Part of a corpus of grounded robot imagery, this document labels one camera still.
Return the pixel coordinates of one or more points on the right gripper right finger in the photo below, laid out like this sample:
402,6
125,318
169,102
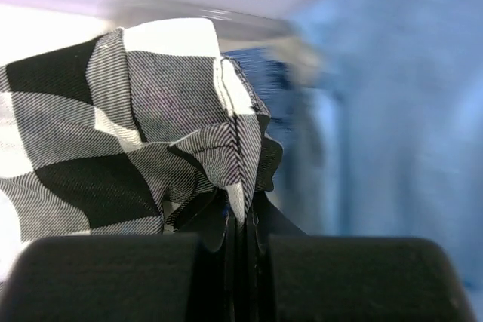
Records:
293,276

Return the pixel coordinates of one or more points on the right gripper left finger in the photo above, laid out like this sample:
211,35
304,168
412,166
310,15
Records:
174,277

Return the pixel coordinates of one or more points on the black white plaid shirt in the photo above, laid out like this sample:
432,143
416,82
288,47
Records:
120,134

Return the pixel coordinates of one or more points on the blue checked shirt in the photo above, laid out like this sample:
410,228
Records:
292,123

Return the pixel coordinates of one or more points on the light blue shirt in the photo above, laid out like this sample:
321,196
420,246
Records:
397,107

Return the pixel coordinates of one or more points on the clear plastic bin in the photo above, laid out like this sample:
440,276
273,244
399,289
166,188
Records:
235,30

